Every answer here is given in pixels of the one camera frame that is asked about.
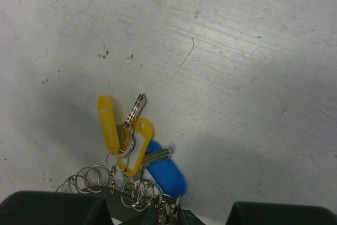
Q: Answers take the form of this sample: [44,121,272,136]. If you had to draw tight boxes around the metal keyring disc with rings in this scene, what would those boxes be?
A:
[55,164,180,224]

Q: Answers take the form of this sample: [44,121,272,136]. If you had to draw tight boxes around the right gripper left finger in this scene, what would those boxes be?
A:
[1,191,159,224]

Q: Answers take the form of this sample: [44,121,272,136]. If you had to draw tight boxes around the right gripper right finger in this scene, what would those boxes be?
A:
[175,201,337,225]

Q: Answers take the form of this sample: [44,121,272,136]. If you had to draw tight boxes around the key with yellow tag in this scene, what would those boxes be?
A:
[118,118,154,177]
[97,93,146,158]

